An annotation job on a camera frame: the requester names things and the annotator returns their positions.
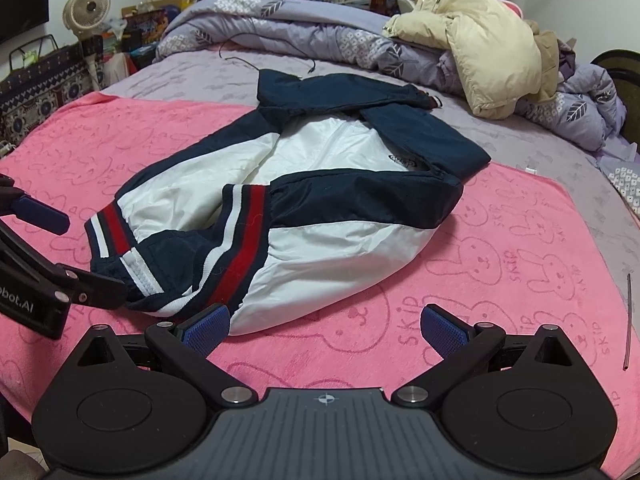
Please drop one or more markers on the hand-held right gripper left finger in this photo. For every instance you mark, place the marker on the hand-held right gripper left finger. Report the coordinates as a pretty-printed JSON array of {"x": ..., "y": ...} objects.
[{"x": 207, "y": 332}]

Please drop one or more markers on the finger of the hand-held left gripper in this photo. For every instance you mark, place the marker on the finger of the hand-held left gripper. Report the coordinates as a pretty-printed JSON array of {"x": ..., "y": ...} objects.
[
  {"x": 100, "y": 290},
  {"x": 42, "y": 214}
]

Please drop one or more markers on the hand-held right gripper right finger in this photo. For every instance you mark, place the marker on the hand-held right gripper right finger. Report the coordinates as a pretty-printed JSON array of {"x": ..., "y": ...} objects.
[{"x": 442, "y": 332}]

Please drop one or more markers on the navy and white jacket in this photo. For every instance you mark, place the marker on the navy and white jacket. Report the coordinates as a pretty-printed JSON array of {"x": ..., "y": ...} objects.
[{"x": 325, "y": 160}]

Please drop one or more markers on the pink bunny print towel blanket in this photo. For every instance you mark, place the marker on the pink bunny print towel blanket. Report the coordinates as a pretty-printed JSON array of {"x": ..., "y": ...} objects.
[{"x": 500, "y": 260}]

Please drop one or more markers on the dark patterned bag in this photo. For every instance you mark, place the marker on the dark patterned bag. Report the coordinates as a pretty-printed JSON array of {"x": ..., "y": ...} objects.
[{"x": 40, "y": 90}]

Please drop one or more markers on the thin black stick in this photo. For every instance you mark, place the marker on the thin black stick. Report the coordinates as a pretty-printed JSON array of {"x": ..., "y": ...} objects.
[{"x": 627, "y": 320}]

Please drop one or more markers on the white plastic bag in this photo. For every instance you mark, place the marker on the white plastic bag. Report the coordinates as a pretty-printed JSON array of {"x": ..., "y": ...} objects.
[{"x": 115, "y": 29}]

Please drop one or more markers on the white desk fan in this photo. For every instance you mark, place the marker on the white desk fan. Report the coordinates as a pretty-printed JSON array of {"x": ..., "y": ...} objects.
[{"x": 87, "y": 10}]

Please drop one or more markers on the bed with lilac sheet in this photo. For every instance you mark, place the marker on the bed with lilac sheet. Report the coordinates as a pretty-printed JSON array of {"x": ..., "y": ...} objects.
[{"x": 210, "y": 75}]

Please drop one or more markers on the colourful printed box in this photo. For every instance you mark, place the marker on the colourful printed box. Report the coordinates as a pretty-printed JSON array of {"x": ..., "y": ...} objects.
[{"x": 150, "y": 24}]

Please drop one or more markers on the cardboard box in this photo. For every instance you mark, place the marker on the cardboard box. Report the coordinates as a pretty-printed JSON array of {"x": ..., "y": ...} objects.
[{"x": 145, "y": 6}]

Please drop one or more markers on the purple patterned cloth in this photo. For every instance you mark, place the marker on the purple patterned cloth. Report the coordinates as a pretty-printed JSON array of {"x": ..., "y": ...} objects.
[{"x": 625, "y": 182}]

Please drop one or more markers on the cream puffer jacket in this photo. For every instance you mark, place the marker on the cream puffer jacket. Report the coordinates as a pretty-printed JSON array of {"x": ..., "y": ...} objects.
[{"x": 490, "y": 45}]

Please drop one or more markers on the brown garment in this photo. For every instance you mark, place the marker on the brown garment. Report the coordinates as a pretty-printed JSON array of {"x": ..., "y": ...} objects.
[{"x": 547, "y": 55}]

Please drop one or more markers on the purple leaf patterned duvet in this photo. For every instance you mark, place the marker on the purple leaf patterned duvet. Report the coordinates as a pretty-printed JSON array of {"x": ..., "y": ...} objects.
[{"x": 310, "y": 30}]

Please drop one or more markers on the black chair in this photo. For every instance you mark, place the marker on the black chair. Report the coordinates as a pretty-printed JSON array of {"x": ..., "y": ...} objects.
[{"x": 625, "y": 70}]

